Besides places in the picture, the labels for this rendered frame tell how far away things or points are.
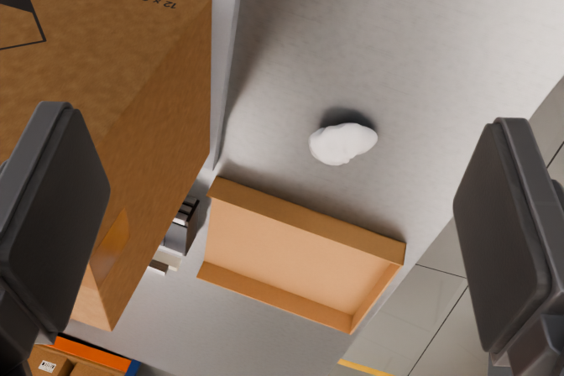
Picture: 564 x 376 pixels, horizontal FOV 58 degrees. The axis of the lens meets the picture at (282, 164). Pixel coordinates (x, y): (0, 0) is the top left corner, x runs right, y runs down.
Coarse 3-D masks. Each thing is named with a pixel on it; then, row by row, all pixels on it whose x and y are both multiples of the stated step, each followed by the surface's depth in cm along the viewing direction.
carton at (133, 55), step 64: (0, 0) 47; (64, 0) 48; (128, 0) 50; (192, 0) 51; (0, 64) 41; (64, 64) 42; (128, 64) 43; (192, 64) 52; (0, 128) 37; (128, 128) 41; (192, 128) 58; (128, 192) 45; (128, 256) 50
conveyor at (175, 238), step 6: (174, 222) 80; (174, 228) 81; (180, 228) 80; (186, 228) 80; (168, 234) 83; (174, 234) 82; (180, 234) 82; (186, 234) 81; (162, 240) 85; (168, 240) 84; (174, 240) 84; (180, 240) 83; (186, 240) 83; (168, 246) 86; (174, 246) 85; (180, 246) 84; (180, 252) 86
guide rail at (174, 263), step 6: (156, 252) 84; (162, 252) 84; (156, 258) 83; (162, 258) 83; (168, 258) 84; (174, 258) 84; (180, 258) 84; (168, 264) 83; (174, 264) 83; (174, 270) 84
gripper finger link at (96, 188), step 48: (48, 144) 10; (0, 192) 9; (48, 192) 9; (96, 192) 12; (0, 240) 8; (48, 240) 9; (0, 288) 8; (48, 288) 10; (0, 336) 8; (48, 336) 10
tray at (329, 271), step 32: (224, 192) 75; (256, 192) 76; (224, 224) 84; (256, 224) 82; (288, 224) 73; (320, 224) 74; (352, 224) 75; (224, 256) 92; (256, 256) 89; (288, 256) 86; (320, 256) 83; (352, 256) 80; (384, 256) 73; (224, 288) 93; (256, 288) 94; (288, 288) 93; (320, 288) 90; (352, 288) 87; (384, 288) 78; (320, 320) 92; (352, 320) 93
